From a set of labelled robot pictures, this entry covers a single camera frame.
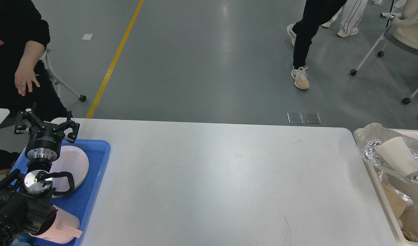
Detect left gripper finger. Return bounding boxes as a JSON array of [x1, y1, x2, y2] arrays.
[[52, 111, 80, 144], [14, 102, 42, 135]]

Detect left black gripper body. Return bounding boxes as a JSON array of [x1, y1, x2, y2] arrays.
[[25, 131, 63, 162]]

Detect pink plate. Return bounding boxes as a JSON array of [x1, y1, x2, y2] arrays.
[[50, 145, 89, 189]]

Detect pink mug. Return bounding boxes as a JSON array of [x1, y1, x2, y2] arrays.
[[29, 205, 83, 244]]

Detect foil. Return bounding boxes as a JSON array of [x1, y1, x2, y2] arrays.
[[354, 123, 418, 185], [377, 171, 415, 218]]

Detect white paper cup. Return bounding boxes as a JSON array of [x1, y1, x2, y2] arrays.
[[375, 137, 418, 177]]

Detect large brown paper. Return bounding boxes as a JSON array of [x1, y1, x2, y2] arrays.
[[401, 229, 418, 243]]

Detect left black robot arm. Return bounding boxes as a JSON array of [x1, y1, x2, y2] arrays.
[[0, 103, 80, 246]]

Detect seated person's hand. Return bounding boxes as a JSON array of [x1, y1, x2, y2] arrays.
[[14, 64, 40, 96]]

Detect white chair left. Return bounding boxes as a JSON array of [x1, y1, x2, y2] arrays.
[[41, 47, 87, 102]]

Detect blue plastic tray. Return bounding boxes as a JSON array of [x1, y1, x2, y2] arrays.
[[9, 138, 111, 246]]

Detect seated person in black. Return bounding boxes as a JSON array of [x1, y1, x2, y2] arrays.
[[0, 0, 68, 122]]

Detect grey floor plate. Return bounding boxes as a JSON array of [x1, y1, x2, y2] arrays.
[[287, 112, 304, 124], [304, 113, 322, 124]]

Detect walking person black trousers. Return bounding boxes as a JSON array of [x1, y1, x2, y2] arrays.
[[287, 0, 346, 90]]

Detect walking person white trousers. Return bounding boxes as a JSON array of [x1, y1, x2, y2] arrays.
[[321, 0, 368, 38]]

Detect cream plastic bin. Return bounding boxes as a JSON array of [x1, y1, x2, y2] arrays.
[[353, 128, 418, 244]]

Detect cream office chair right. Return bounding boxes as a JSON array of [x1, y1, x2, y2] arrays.
[[350, 0, 418, 76]]

